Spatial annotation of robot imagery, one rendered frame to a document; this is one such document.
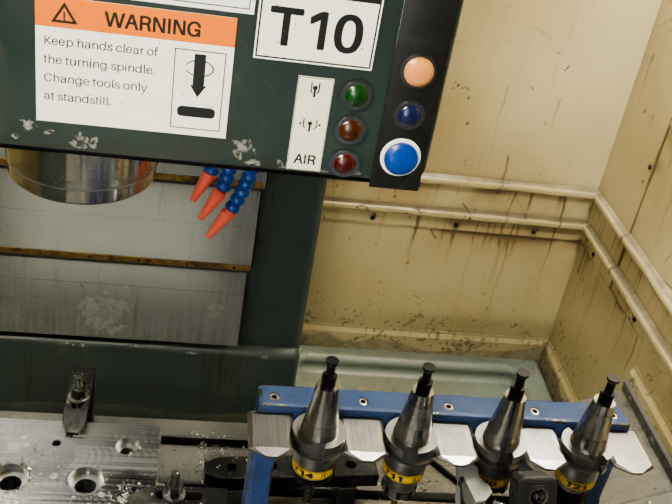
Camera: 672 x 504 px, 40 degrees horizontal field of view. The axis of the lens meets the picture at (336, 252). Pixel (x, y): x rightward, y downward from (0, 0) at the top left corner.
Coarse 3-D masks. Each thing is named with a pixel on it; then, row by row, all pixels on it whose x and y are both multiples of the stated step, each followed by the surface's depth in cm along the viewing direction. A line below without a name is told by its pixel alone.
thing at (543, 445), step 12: (528, 432) 115; (540, 432) 115; (552, 432) 115; (528, 444) 113; (540, 444) 113; (552, 444) 113; (528, 456) 111; (540, 456) 111; (552, 456) 112; (564, 456) 112; (540, 468) 110; (552, 468) 110
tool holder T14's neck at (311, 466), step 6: (294, 456) 109; (300, 462) 108; (312, 462) 107; (318, 462) 107; (306, 468) 108; (312, 468) 108; (318, 468) 108; (324, 468) 108; (330, 468) 109; (312, 480) 109; (318, 480) 109
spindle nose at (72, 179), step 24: (24, 168) 95; (48, 168) 93; (72, 168) 93; (96, 168) 94; (120, 168) 95; (144, 168) 98; (48, 192) 95; (72, 192) 95; (96, 192) 95; (120, 192) 97
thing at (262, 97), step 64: (0, 0) 71; (128, 0) 72; (256, 0) 73; (384, 0) 74; (0, 64) 74; (256, 64) 76; (384, 64) 77; (448, 64) 79; (0, 128) 77; (64, 128) 78; (256, 128) 79
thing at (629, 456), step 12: (612, 432) 117; (624, 432) 118; (612, 444) 115; (624, 444) 116; (636, 444) 116; (612, 456) 113; (624, 456) 114; (636, 456) 114; (648, 456) 115; (624, 468) 112; (636, 468) 112; (648, 468) 113
